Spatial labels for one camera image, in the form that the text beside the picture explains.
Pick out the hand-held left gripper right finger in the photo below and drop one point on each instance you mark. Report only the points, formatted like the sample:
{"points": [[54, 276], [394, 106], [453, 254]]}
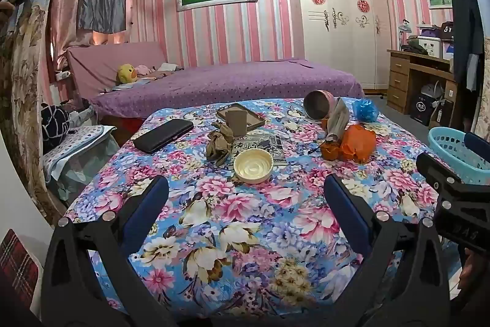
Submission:
{"points": [[350, 214]]}

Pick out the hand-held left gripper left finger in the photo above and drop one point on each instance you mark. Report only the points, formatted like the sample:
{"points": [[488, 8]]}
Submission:
{"points": [[143, 212]]}

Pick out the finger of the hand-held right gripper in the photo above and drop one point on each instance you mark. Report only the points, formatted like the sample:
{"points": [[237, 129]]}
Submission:
{"points": [[476, 141], [434, 168]]}

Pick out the light blue plastic basket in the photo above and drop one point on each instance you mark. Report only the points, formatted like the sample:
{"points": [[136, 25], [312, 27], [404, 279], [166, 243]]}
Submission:
{"points": [[453, 154]]}

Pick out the large orange peel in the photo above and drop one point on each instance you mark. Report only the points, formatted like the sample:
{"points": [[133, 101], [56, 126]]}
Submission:
{"points": [[330, 151]]}

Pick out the grey paper packet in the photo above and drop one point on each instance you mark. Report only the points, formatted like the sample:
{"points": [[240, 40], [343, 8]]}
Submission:
{"points": [[338, 122]]}

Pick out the person's right hand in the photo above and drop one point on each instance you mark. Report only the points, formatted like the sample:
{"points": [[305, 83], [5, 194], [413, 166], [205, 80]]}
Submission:
{"points": [[474, 273]]}

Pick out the black cardboard box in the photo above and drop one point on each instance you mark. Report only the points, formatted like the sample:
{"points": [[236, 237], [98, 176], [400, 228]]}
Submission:
{"points": [[423, 106]]}

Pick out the white fan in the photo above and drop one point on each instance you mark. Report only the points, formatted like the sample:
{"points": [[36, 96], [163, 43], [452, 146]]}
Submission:
{"points": [[436, 91]]}

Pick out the orange knitted pouch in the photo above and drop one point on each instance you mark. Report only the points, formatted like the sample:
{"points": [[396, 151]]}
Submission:
{"points": [[358, 143]]}

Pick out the black phone wallet case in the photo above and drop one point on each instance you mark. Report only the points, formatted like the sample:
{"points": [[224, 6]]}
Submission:
{"points": [[164, 135]]}

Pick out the floral tablecloth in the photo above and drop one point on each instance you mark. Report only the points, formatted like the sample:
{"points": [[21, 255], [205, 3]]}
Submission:
{"points": [[229, 235]]}

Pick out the blue plastic bag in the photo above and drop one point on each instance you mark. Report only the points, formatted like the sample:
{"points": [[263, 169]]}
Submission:
{"points": [[365, 108]]}

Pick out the wooden desk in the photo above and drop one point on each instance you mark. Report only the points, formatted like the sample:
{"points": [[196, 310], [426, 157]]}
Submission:
{"points": [[405, 76]]}

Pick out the crumpled brown cloth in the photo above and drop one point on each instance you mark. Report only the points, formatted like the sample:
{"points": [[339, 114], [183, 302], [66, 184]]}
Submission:
{"points": [[220, 145]]}

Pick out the dark printed snack packet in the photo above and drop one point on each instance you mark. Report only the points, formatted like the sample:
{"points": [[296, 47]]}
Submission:
{"points": [[270, 143]]}

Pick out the white storage box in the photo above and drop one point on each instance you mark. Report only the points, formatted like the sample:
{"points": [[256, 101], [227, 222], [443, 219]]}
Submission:
{"points": [[430, 44]]}

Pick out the cream plastic bowl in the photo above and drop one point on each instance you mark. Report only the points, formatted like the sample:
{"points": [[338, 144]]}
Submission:
{"points": [[253, 166]]}

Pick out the pink metal mug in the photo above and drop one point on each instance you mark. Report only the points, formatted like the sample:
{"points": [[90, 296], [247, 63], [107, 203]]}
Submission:
{"points": [[319, 104]]}

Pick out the dark hanging jacket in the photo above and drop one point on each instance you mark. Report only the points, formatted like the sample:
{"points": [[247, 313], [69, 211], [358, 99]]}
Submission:
{"points": [[465, 24]]}

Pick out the purple bag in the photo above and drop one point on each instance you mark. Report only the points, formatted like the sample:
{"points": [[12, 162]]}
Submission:
{"points": [[430, 31]]}

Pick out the black white patterned bag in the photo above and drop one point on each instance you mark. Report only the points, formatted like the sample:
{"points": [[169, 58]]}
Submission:
{"points": [[53, 122]]}

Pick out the brown paper cup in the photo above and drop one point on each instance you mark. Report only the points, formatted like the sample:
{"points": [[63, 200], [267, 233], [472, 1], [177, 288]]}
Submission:
{"points": [[236, 120]]}

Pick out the desk lamp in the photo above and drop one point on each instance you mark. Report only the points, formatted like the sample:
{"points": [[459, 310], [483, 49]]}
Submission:
{"points": [[404, 30]]}

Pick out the brown phone case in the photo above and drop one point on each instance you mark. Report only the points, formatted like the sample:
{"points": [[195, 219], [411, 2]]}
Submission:
{"points": [[254, 119]]}

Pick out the red plaid cloth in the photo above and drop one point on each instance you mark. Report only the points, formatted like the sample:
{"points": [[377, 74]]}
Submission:
{"points": [[17, 269]]}

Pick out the yellow duck plush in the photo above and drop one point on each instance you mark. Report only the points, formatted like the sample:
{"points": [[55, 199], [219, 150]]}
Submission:
{"points": [[128, 73]]}

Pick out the pink clothes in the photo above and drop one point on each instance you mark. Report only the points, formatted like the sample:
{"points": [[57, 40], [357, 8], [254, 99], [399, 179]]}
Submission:
{"points": [[143, 69]]}

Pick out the purple bed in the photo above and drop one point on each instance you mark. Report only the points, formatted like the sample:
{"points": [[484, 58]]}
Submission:
{"points": [[229, 85]]}

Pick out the pink covered sofa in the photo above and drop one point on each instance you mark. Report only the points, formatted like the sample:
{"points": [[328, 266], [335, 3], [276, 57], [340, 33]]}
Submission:
{"points": [[103, 62]]}

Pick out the floral curtain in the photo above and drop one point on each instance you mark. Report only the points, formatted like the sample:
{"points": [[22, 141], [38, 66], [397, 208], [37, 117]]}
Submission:
{"points": [[19, 101]]}

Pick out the white wardrobe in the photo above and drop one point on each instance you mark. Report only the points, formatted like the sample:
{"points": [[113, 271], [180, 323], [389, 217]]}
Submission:
{"points": [[337, 16]]}

